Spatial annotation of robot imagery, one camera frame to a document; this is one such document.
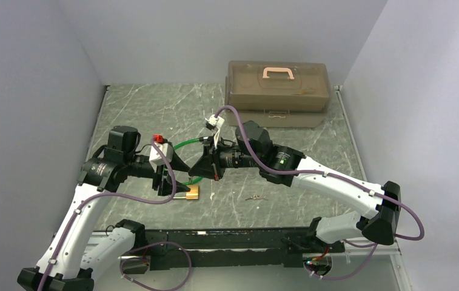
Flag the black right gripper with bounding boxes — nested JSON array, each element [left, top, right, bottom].
[[189, 134, 262, 181]]

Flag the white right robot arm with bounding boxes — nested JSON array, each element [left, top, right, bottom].
[[188, 121, 401, 252]]

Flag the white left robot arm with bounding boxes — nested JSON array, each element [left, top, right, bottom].
[[17, 125, 190, 290]]

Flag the silver key bunch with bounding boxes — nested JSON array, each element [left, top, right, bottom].
[[246, 195, 267, 201]]

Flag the brass padlock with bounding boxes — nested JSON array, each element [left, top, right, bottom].
[[174, 184, 199, 200]]

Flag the brown plastic toolbox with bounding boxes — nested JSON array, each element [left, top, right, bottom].
[[224, 61, 333, 128]]

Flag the green cable lock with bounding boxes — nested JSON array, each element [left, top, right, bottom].
[[173, 136, 207, 186]]

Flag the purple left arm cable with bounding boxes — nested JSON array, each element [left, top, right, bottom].
[[36, 140, 193, 291]]

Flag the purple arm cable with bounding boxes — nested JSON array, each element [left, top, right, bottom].
[[216, 105, 425, 281], [36, 140, 193, 291]]

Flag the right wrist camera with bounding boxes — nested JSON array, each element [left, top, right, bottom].
[[205, 115, 225, 149]]

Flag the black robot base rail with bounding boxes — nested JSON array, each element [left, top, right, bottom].
[[123, 227, 345, 270]]

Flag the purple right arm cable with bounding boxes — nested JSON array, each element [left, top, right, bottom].
[[216, 105, 425, 281]]

